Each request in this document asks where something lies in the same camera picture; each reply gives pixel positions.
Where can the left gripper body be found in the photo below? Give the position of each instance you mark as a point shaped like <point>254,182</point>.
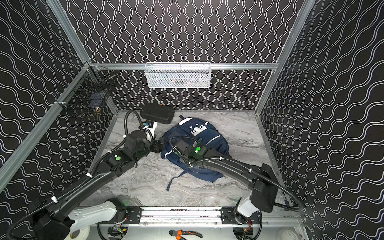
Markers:
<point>156,145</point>

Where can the navy blue backpack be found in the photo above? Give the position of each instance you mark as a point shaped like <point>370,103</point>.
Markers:
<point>202,137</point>

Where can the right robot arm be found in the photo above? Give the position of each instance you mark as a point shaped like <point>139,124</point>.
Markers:
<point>266,191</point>

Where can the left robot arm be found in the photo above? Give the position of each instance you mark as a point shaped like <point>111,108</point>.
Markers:
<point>51,219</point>

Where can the black zippered case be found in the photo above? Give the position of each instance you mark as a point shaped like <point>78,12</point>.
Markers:
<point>157,113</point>

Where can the white roll right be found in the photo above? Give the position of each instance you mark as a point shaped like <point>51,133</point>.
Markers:
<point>287,234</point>

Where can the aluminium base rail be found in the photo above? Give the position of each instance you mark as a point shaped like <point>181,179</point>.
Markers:
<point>108,214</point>

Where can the orange handled pliers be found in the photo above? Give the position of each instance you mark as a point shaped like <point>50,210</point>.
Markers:
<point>179,235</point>

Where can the black wire basket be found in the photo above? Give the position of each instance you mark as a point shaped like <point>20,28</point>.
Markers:
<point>88,100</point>

